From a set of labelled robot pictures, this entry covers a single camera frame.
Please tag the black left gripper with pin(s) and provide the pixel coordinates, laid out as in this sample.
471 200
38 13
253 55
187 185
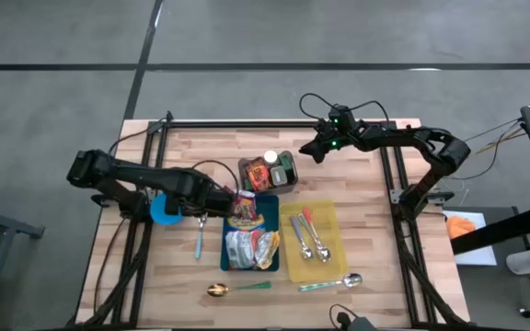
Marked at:
196 195

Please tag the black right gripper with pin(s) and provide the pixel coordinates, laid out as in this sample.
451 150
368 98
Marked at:
336 135

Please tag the red ramen noodle pack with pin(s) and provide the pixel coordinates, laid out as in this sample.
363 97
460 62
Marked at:
245 207

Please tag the yellow blue ramen pack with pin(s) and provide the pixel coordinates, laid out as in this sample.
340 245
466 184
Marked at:
245 223

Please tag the dark grey translucent bin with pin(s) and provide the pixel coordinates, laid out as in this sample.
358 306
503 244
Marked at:
292 181

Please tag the red spice tin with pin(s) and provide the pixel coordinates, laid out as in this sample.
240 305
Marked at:
258 177

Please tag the white red ramen pack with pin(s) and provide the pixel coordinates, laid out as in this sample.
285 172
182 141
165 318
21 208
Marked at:
239 248

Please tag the yellow ramen noodle pack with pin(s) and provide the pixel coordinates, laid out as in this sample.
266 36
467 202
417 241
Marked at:
268 246

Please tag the yellow translucent plastic bin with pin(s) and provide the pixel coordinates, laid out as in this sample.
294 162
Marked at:
292 271

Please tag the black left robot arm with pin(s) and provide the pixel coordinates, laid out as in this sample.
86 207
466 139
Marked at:
145 177

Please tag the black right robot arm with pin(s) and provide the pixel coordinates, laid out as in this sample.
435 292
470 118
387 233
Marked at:
412 138

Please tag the teal blue plastic bin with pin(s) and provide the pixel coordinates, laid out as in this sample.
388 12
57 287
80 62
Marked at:
272 207

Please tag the blue round bowl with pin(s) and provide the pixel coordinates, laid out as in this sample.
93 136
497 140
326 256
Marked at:
159 213

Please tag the orange object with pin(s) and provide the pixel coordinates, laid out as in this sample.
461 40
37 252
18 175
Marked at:
459 226

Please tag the grey box device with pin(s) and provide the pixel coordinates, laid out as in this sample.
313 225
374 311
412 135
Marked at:
364 325

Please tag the white paper sheet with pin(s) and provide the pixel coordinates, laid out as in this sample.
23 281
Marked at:
476 255

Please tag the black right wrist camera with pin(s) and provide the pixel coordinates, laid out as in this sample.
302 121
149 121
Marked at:
341 114

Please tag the black aluminium table frame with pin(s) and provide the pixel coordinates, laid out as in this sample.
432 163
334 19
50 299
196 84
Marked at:
246 124

